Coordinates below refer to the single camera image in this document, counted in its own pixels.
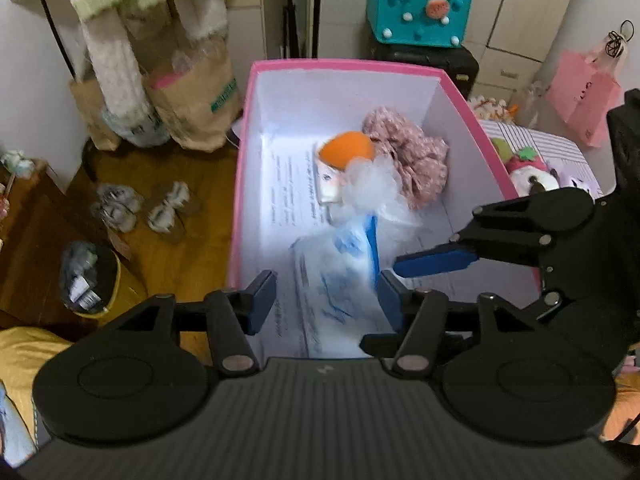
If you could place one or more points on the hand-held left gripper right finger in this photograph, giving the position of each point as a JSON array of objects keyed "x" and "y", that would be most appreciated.
[{"x": 390, "y": 300}]

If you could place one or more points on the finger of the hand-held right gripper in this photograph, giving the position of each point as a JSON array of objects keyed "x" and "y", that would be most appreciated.
[
  {"x": 435, "y": 262},
  {"x": 377, "y": 345}
]

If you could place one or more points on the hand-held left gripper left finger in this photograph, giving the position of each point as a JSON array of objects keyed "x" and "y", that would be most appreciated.
[{"x": 260, "y": 300}]

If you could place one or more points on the blue white soft packet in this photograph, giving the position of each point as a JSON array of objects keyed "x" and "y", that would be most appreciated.
[{"x": 340, "y": 280}]

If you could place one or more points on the white mesh bath pouf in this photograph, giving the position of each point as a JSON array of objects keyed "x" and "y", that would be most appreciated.
[{"x": 375, "y": 185}]

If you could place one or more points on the purple plush toy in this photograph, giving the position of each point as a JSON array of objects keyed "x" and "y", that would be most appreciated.
[{"x": 580, "y": 185}]

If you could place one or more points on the pink floral scrunchie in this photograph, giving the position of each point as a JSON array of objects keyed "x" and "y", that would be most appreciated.
[{"x": 410, "y": 155}]

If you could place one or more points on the white plush toy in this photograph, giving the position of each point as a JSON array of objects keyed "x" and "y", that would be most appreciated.
[{"x": 532, "y": 177}]

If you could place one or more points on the orange ball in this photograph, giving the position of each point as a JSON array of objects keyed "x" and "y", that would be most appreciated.
[{"x": 347, "y": 150}]

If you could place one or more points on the pink cardboard box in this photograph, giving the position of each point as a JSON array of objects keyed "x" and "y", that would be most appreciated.
[{"x": 350, "y": 95}]

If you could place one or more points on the printed paper sheet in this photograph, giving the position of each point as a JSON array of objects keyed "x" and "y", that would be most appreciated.
[{"x": 285, "y": 200}]

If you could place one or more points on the fluffy slipper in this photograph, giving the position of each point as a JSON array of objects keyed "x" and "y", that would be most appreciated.
[
  {"x": 170, "y": 207},
  {"x": 117, "y": 207}
]

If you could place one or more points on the black yellow trash bin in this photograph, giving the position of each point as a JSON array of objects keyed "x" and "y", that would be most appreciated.
[{"x": 92, "y": 280}]

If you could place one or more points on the clear plastic bag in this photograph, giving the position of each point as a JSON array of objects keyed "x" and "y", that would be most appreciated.
[{"x": 535, "y": 102}]

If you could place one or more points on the pink paper bag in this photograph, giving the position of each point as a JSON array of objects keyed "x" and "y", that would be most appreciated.
[{"x": 582, "y": 95}]

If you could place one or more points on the black suitcase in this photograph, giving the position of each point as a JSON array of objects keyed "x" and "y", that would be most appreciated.
[{"x": 425, "y": 67}]

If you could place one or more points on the large brown paper bag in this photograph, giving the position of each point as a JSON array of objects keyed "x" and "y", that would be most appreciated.
[{"x": 200, "y": 105}]

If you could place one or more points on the ribbon bow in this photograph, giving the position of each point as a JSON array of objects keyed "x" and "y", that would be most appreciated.
[{"x": 615, "y": 45}]

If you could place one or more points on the wooden nightstand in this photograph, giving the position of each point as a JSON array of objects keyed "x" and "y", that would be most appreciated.
[{"x": 25, "y": 240}]

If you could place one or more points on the yellow blanket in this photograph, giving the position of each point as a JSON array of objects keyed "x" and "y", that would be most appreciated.
[{"x": 25, "y": 370}]

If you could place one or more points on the small brown paper bag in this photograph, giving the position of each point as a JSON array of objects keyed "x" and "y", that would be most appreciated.
[{"x": 92, "y": 115}]

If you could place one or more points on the teal felt tote bag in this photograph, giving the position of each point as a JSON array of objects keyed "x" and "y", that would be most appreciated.
[{"x": 415, "y": 10}]

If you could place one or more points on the grey white blanket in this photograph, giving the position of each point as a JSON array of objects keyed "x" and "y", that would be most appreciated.
[{"x": 12, "y": 425}]

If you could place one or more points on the beige wardrobe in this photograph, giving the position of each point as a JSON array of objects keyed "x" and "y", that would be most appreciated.
[{"x": 525, "y": 0}]

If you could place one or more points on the tissue pack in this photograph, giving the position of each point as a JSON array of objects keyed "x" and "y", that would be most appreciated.
[{"x": 17, "y": 162}]

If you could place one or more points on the tan wardrobe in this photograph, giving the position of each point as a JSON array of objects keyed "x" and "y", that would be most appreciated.
[{"x": 250, "y": 10}]

